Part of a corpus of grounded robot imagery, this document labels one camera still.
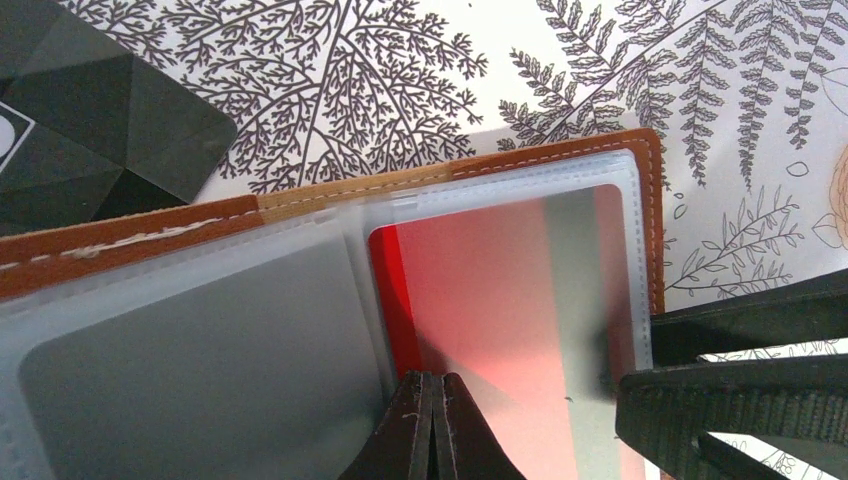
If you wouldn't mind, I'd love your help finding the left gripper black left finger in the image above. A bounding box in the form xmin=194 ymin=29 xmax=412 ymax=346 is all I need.
xmin=339 ymin=371 xmax=434 ymax=480

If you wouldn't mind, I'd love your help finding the black VIP card under red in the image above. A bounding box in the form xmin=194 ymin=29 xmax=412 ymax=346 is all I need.
xmin=1 ymin=1 xmax=237 ymax=236

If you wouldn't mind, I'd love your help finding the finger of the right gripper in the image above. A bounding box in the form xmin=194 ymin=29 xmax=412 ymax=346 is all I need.
xmin=615 ymin=354 xmax=847 ymax=479
xmin=651 ymin=270 xmax=847 ymax=367

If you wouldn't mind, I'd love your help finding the brown leather card holder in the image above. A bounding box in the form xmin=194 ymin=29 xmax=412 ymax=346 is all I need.
xmin=1 ymin=128 xmax=664 ymax=479

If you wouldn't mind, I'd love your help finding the black vip card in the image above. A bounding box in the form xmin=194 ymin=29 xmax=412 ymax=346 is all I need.
xmin=1 ymin=224 xmax=384 ymax=479
xmin=1 ymin=1 xmax=237 ymax=236

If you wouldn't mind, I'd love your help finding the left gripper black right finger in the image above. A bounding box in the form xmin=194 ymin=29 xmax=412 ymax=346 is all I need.
xmin=433 ymin=373 xmax=524 ymax=479

